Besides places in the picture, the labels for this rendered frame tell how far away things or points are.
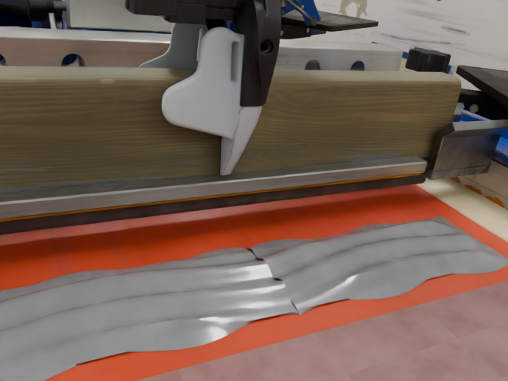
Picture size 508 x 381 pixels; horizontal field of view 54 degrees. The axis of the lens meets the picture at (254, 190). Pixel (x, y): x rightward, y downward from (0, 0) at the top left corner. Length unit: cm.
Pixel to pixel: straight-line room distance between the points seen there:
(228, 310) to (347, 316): 7
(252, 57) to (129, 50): 25
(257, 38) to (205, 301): 14
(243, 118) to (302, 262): 10
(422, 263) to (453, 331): 6
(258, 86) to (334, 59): 34
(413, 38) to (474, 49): 42
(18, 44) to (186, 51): 21
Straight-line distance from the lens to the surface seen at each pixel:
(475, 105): 112
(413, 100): 41
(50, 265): 31
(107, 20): 57
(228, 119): 30
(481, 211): 47
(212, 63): 29
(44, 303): 28
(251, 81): 29
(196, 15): 28
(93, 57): 52
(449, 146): 44
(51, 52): 51
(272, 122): 34
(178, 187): 31
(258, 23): 28
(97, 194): 30
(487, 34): 274
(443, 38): 292
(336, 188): 41
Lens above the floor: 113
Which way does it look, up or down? 25 degrees down
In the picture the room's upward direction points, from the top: 7 degrees clockwise
